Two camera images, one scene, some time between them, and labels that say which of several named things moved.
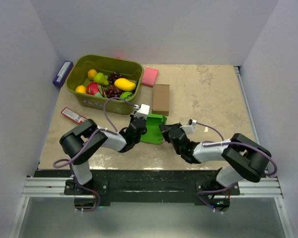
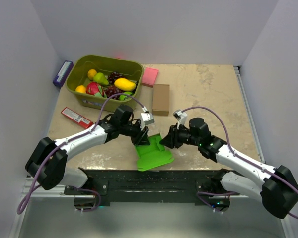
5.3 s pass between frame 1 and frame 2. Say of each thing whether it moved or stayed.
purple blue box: stayed
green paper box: moved
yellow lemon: stayed
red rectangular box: stayed
